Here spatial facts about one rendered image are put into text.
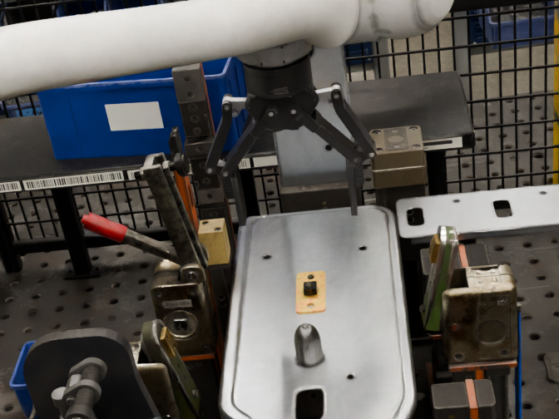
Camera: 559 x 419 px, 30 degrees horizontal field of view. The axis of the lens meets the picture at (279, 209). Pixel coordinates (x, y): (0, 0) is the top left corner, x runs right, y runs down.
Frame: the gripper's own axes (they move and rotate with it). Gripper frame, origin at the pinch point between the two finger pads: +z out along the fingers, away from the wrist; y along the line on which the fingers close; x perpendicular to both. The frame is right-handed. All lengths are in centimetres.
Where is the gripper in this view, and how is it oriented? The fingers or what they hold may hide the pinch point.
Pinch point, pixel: (297, 207)
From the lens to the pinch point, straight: 126.3
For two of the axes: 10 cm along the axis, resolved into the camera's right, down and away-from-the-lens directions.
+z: 1.3, 8.3, 5.4
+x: 0.3, -5.4, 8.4
